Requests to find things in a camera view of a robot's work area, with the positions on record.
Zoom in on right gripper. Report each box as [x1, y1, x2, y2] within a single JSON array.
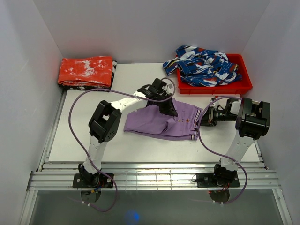
[[196, 105, 236, 126]]

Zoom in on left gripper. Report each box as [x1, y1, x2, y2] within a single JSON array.
[[154, 92, 177, 117]]

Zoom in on purple trousers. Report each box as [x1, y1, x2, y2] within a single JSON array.
[[124, 98, 202, 141]]

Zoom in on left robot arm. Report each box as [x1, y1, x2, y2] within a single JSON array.
[[78, 78, 178, 188]]

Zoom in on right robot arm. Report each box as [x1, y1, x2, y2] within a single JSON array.
[[197, 96, 270, 187]]

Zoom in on blue patterned trousers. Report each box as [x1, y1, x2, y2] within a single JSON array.
[[163, 45, 242, 88]]

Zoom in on red plastic bin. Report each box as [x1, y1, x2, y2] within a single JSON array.
[[176, 54, 253, 95]]

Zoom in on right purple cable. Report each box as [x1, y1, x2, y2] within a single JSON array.
[[191, 95, 249, 205]]

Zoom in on purple cable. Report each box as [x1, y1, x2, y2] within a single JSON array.
[[191, 95, 249, 205], [69, 77, 118, 212]]

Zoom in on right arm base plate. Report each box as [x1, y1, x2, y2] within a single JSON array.
[[191, 172, 240, 188]]

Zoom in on aluminium frame rail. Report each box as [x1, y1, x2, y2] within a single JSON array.
[[20, 161, 292, 225]]

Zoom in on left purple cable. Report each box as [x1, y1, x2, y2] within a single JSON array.
[[69, 77, 118, 212]]

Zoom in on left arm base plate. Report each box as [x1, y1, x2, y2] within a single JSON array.
[[72, 173, 113, 189]]

